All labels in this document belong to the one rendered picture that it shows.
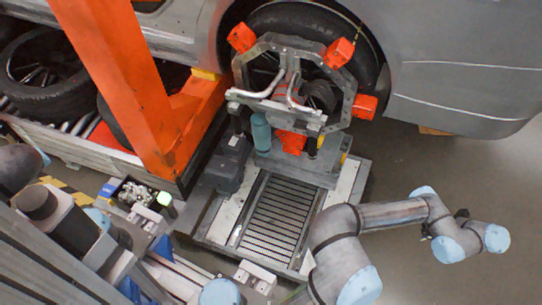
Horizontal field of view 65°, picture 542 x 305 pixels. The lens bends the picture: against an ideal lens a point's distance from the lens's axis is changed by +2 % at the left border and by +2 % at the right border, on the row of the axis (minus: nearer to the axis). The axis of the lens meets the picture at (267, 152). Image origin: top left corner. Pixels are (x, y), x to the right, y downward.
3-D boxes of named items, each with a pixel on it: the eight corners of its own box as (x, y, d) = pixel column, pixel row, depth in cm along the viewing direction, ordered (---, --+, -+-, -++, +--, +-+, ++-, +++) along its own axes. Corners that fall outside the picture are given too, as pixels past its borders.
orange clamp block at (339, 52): (340, 58, 164) (356, 46, 157) (335, 72, 160) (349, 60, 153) (327, 47, 162) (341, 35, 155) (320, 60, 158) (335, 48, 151)
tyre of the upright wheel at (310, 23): (230, 44, 218) (331, 113, 232) (210, 76, 207) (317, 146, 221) (289, -51, 163) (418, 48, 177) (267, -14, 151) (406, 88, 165)
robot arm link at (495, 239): (486, 231, 112) (510, 222, 114) (455, 223, 122) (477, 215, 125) (491, 259, 112) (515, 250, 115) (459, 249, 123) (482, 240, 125)
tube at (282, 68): (288, 73, 172) (287, 53, 163) (270, 106, 162) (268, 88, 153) (248, 63, 176) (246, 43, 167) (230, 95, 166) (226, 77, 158)
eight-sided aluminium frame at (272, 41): (348, 137, 201) (364, 51, 155) (345, 148, 197) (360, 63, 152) (245, 108, 214) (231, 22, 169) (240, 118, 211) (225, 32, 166)
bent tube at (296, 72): (335, 84, 167) (336, 64, 158) (319, 120, 157) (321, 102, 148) (293, 73, 171) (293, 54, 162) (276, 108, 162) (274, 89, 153)
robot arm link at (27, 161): (20, 126, 97) (31, 139, 141) (-27, 156, 93) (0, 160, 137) (56, 165, 100) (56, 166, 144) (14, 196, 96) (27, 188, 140)
